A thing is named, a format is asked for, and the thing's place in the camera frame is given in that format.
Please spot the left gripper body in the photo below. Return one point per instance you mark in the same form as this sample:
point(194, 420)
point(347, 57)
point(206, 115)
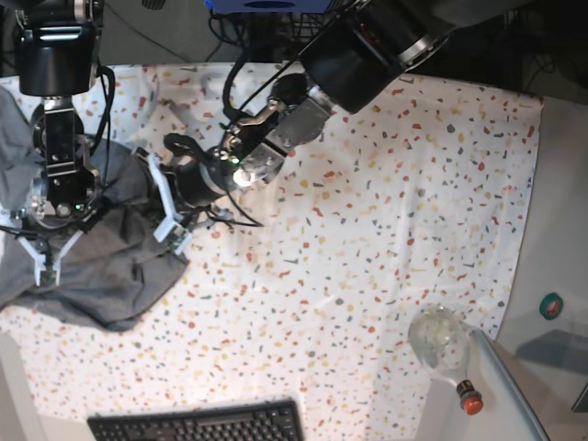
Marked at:
point(185, 190)

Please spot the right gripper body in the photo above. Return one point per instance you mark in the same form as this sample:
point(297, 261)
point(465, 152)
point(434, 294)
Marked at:
point(48, 248)

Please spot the grey t-shirt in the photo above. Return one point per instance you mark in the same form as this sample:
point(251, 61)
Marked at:
point(113, 274)

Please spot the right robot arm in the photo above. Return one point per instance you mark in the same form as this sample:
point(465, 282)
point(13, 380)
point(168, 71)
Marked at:
point(57, 59)

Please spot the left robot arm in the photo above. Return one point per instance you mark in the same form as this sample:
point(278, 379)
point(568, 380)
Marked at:
point(353, 58)

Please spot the blue box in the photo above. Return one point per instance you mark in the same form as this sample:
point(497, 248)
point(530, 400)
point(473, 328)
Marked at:
point(267, 6)

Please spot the terrazzo patterned tablecloth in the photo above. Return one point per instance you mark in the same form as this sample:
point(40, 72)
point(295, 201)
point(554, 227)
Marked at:
point(420, 198)

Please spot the black keyboard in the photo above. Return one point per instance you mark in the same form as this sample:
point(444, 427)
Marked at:
point(268, 421)

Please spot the clear bottle with red cap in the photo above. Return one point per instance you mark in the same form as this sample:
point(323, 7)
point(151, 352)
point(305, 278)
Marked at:
point(441, 343)

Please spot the green tape roll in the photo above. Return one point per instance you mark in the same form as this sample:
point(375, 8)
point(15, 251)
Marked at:
point(551, 306)

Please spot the grey laptop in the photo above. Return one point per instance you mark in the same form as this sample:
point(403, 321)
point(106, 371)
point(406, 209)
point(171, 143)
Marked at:
point(517, 404)

